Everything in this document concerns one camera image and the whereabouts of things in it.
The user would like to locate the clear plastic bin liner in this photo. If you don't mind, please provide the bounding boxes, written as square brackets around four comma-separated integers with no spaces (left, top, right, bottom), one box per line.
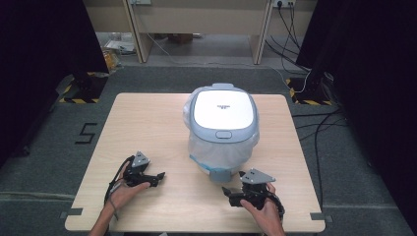
[182,97,261,176]

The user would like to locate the black cables from socket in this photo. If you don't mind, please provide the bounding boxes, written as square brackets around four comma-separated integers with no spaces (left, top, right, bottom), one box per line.
[265,3,311,74]

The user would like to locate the yellow plastic bag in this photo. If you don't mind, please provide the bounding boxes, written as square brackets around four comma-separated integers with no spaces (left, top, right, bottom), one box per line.
[101,47,123,74]

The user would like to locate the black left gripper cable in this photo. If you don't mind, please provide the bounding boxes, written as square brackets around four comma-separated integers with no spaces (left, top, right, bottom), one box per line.
[103,155,136,221]

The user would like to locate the black curtain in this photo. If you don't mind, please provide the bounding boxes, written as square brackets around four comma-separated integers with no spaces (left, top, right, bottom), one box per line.
[0,0,109,168]
[296,0,417,227]

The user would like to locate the hazard-striped stand base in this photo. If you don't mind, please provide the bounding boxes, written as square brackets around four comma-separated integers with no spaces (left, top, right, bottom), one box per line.
[55,72,109,104]
[284,78,333,106]

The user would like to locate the pile of papers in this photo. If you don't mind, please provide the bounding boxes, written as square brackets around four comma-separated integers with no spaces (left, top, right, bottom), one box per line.
[104,32,136,55]

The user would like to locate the light wooden desk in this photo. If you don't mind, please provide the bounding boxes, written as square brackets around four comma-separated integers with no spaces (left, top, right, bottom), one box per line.
[82,0,318,65]

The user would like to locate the white wall socket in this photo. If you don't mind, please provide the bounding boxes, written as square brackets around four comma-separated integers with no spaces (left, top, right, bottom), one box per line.
[271,0,296,8]

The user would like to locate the person's left hand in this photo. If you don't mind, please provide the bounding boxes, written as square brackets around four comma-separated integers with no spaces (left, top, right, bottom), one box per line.
[109,163,151,210]

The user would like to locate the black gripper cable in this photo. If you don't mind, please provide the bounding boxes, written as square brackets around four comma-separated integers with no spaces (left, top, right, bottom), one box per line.
[103,155,136,221]
[262,191,285,221]

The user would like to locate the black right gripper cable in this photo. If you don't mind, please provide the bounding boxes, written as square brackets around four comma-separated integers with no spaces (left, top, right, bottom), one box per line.
[262,191,285,221]

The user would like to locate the person's right hand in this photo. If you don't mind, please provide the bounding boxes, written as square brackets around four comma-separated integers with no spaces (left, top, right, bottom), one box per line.
[240,182,284,230]

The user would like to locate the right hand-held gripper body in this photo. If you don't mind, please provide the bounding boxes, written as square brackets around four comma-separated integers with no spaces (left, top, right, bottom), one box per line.
[238,168,276,210]

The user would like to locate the grey trash bin white lid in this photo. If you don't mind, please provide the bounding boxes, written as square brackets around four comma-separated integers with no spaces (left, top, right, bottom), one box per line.
[182,83,261,184]

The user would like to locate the black floor cables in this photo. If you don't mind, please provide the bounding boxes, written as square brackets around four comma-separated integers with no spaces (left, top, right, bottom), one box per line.
[291,107,348,210]

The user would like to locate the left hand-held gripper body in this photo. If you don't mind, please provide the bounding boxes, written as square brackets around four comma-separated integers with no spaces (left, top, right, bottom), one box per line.
[123,150,151,188]

